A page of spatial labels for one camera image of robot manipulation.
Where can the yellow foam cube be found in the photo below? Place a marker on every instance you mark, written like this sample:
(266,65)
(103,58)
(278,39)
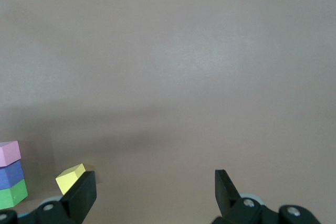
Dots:
(68,180)

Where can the green foam cube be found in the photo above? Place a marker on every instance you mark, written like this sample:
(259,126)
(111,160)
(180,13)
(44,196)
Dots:
(11,195)

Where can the purple foam cube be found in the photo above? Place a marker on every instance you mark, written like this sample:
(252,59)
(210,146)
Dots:
(10,175)

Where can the pink foam cube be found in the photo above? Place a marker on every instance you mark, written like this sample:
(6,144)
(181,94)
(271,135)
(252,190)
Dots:
(9,154)

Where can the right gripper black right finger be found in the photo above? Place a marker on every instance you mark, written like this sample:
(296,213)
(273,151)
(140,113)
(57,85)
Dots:
(231,203)

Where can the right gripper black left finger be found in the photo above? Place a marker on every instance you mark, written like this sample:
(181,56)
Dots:
(78,200)

